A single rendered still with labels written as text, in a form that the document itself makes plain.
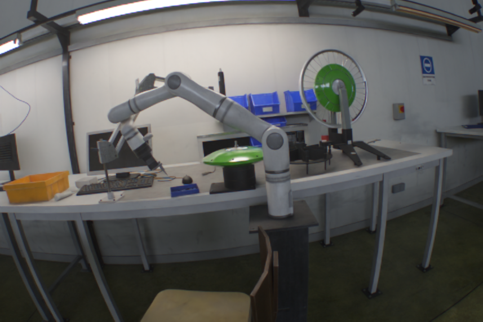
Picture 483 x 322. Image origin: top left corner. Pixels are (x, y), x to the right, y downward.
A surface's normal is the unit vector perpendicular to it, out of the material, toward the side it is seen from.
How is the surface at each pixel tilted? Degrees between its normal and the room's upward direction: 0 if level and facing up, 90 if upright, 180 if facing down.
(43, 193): 94
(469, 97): 90
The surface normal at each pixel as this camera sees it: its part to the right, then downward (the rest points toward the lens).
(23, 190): 0.23, 0.15
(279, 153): -0.02, 0.14
